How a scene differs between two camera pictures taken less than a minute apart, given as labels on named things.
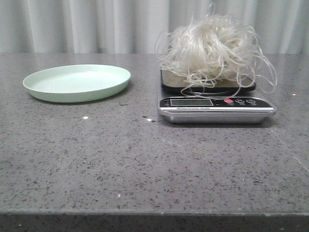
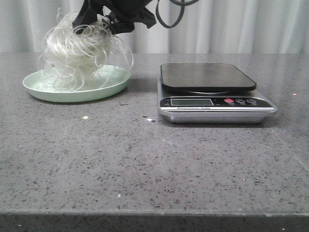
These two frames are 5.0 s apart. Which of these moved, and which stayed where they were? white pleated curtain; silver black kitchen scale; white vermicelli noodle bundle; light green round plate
Moved: white vermicelli noodle bundle
Stayed: silver black kitchen scale; light green round plate; white pleated curtain
